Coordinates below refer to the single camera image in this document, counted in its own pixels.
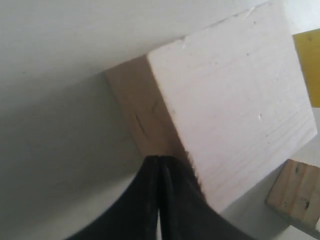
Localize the medium weathered wooden cube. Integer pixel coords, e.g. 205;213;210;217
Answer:
265;159;320;234

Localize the large pale wooden cube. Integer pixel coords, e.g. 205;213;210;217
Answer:
106;0;317;212

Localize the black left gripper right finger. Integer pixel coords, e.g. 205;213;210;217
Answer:
158;156;251;240

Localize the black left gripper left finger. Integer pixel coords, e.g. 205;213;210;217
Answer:
68;156;159;240

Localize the yellow cube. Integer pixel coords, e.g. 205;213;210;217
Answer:
293;28;320;108

